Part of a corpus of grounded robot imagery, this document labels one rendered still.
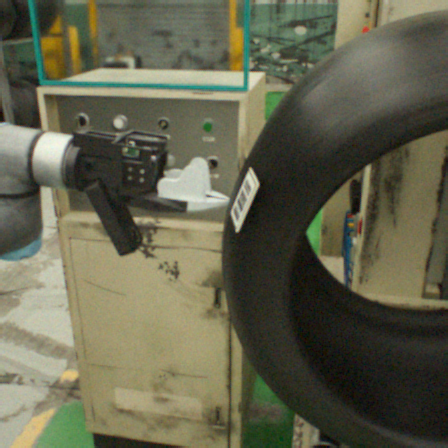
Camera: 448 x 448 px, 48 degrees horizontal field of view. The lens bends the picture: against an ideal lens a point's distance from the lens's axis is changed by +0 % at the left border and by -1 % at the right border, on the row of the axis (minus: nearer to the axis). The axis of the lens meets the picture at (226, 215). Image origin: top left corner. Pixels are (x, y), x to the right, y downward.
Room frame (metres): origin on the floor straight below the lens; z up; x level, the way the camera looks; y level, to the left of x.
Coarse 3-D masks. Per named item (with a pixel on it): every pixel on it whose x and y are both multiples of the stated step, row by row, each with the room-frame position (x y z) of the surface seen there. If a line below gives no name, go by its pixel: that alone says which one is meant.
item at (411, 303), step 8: (368, 296) 0.84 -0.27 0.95; (376, 296) 0.84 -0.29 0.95; (384, 296) 0.84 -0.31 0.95; (392, 296) 0.84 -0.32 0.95; (400, 296) 0.84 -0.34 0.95; (392, 304) 0.82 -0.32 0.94; (400, 304) 0.82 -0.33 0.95; (408, 304) 0.82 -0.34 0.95; (416, 304) 0.81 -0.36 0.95; (424, 304) 0.81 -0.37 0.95; (432, 304) 0.81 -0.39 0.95; (440, 304) 0.81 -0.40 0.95
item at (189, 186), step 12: (192, 168) 0.61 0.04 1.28; (168, 180) 0.61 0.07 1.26; (180, 180) 0.61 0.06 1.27; (192, 180) 0.61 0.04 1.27; (168, 192) 0.61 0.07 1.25; (180, 192) 0.61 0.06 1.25; (192, 192) 0.61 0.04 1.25; (204, 192) 0.61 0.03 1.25; (192, 204) 0.60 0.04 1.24; (204, 204) 0.60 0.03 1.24; (216, 204) 0.61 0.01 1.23
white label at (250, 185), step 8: (248, 176) 0.52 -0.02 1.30; (248, 184) 0.51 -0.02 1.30; (256, 184) 0.49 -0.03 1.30; (240, 192) 0.53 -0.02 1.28; (248, 192) 0.51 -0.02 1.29; (240, 200) 0.52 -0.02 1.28; (248, 200) 0.50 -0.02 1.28; (232, 208) 0.53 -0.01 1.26; (240, 208) 0.51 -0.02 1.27; (248, 208) 0.49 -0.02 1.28; (232, 216) 0.52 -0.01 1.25; (240, 216) 0.50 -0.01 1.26; (240, 224) 0.50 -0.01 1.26
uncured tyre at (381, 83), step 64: (320, 64) 0.65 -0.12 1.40; (384, 64) 0.50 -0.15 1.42; (320, 128) 0.49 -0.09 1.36; (384, 128) 0.47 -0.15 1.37; (256, 192) 0.51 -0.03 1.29; (320, 192) 0.48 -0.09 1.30; (256, 256) 0.50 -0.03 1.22; (256, 320) 0.50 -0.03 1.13; (320, 320) 0.73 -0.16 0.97; (384, 320) 0.73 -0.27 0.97; (320, 384) 0.48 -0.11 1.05; (384, 384) 0.64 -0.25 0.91
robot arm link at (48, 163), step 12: (48, 132) 0.67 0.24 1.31; (48, 144) 0.64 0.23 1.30; (60, 144) 0.64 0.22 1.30; (36, 156) 0.63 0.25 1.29; (48, 156) 0.63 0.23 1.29; (60, 156) 0.63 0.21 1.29; (36, 168) 0.63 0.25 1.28; (48, 168) 0.63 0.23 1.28; (60, 168) 0.62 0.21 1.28; (36, 180) 0.64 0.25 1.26; (48, 180) 0.63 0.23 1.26; (60, 180) 0.63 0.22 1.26
